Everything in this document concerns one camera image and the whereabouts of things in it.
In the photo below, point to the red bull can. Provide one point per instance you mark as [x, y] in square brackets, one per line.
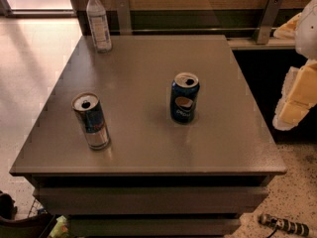
[88, 110]

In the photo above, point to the right metal bracket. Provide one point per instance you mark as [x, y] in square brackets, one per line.
[262, 33]

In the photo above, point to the dark bin with trash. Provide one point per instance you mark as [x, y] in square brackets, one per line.
[42, 225]

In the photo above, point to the black white striped handle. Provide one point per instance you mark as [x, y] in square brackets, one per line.
[287, 226]

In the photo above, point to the metal bracket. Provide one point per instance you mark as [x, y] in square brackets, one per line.
[262, 33]
[124, 17]

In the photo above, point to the grey drawer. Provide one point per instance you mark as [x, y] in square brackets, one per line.
[150, 200]
[153, 227]

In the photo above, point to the lower grey drawer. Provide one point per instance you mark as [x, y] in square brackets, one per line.
[153, 227]

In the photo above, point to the left metal bracket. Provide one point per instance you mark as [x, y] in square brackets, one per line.
[124, 17]

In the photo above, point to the blue pepsi can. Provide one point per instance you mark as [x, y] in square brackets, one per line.
[183, 98]

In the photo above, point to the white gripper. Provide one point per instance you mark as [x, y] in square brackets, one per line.
[307, 30]

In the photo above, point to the upper grey drawer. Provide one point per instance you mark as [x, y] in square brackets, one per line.
[150, 200]

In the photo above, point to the clear plastic water bottle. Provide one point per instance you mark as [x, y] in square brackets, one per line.
[98, 24]

